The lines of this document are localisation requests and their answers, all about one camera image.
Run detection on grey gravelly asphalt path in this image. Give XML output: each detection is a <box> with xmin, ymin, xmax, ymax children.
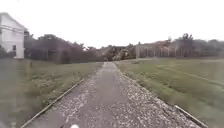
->
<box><xmin>21</xmin><ymin>61</ymin><xmax>204</xmax><ymax>128</ymax></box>

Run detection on building with fence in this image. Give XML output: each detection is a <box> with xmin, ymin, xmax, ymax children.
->
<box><xmin>134</xmin><ymin>39</ymin><xmax>178</xmax><ymax>59</ymax></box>

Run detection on row of trees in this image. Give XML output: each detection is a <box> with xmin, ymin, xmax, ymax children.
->
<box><xmin>0</xmin><ymin>29</ymin><xmax>224</xmax><ymax>64</ymax></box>

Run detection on green grass field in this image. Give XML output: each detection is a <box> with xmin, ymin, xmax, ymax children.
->
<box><xmin>113</xmin><ymin>57</ymin><xmax>224</xmax><ymax>128</ymax></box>
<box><xmin>0</xmin><ymin>58</ymin><xmax>104</xmax><ymax>128</ymax></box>

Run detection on pale kerb strip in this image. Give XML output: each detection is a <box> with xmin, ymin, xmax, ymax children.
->
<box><xmin>19</xmin><ymin>78</ymin><xmax>86</xmax><ymax>128</ymax></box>
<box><xmin>173</xmin><ymin>104</ymin><xmax>209</xmax><ymax>128</ymax></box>

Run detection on white house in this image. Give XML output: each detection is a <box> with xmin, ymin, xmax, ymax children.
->
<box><xmin>0</xmin><ymin>12</ymin><xmax>28</xmax><ymax>60</ymax></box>

